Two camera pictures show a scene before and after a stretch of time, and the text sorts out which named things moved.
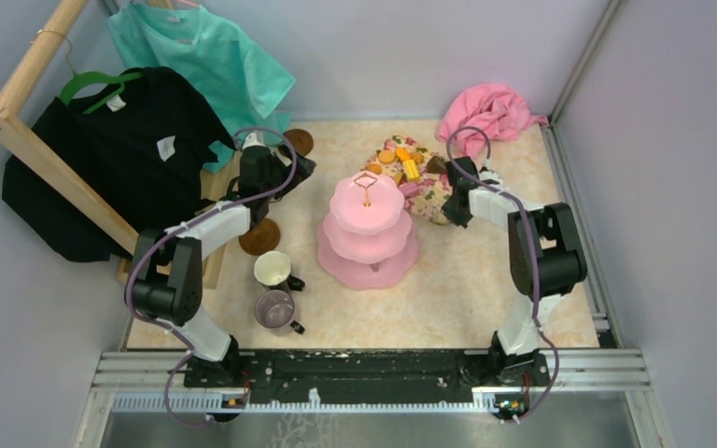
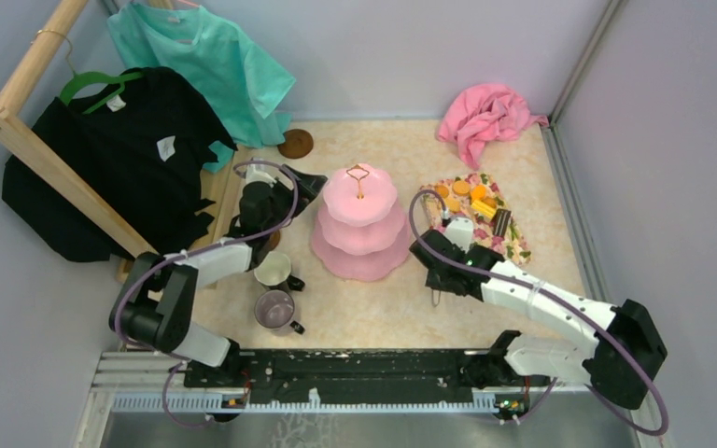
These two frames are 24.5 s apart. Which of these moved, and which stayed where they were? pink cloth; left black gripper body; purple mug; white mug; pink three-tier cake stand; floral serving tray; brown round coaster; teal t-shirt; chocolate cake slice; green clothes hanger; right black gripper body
Moved: floral serving tray; right black gripper body; pink three-tier cake stand; left black gripper body; chocolate cake slice
Stayed: purple mug; teal t-shirt; green clothes hanger; white mug; pink cloth; brown round coaster
